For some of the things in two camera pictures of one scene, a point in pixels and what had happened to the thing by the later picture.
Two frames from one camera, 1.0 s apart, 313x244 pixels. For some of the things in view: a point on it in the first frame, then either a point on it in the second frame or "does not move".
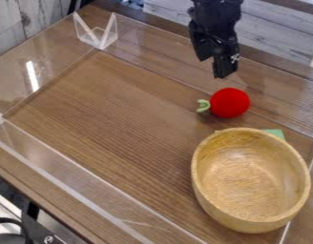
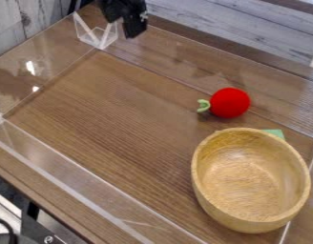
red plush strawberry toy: x=228 y=103 does not move
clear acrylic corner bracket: x=97 y=37 does not move
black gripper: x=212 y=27 to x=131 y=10
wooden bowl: x=251 y=178 does not move
